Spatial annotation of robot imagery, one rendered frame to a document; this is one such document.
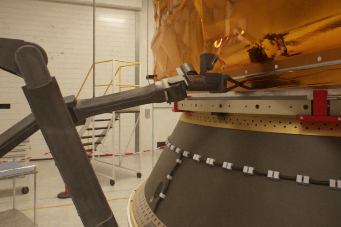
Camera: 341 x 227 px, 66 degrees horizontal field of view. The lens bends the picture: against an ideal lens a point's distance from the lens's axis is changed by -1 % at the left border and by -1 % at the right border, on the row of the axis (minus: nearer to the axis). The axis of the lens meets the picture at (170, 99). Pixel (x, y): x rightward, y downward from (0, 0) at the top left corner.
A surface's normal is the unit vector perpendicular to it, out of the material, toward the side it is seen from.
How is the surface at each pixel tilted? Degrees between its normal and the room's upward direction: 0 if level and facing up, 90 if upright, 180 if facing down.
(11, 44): 90
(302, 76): 90
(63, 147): 91
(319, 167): 62
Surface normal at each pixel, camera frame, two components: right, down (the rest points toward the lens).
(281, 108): -0.63, 0.00
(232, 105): -0.78, 0.00
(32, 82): 0.46, 0.00
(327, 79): -0.95, 0.00
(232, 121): -0.70, -0.48
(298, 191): -0.51, -0.47
